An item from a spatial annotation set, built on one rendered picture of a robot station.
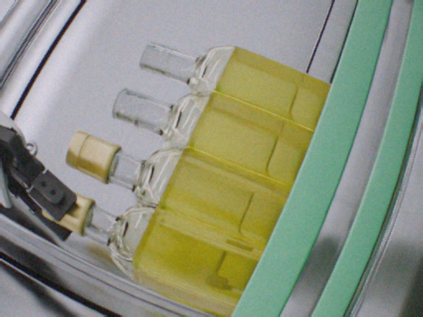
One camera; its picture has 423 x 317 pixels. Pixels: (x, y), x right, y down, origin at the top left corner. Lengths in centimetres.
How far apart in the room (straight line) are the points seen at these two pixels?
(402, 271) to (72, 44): 56
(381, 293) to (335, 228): 8
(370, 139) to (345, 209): 6
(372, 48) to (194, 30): 35
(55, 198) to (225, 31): 36
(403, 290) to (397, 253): 3
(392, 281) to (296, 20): 52
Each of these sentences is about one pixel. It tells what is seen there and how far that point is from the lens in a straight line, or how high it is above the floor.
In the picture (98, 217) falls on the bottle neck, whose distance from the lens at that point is 87.
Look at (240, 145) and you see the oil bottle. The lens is 88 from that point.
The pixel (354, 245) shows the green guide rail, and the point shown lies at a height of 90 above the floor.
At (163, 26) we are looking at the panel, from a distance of 114.
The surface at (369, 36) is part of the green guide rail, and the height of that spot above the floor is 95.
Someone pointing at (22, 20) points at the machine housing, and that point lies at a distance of 117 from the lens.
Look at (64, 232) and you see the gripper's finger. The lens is 90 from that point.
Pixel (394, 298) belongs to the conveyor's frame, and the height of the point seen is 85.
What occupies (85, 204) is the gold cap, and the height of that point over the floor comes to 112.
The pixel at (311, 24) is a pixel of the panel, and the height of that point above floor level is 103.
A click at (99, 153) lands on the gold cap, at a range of 89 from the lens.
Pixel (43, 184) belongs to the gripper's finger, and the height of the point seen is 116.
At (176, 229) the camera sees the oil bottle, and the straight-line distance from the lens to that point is 85.
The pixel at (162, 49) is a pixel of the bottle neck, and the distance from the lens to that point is 95.
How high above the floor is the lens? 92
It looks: 8 degrees up
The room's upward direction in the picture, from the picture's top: 69 degrees counter-clockwise
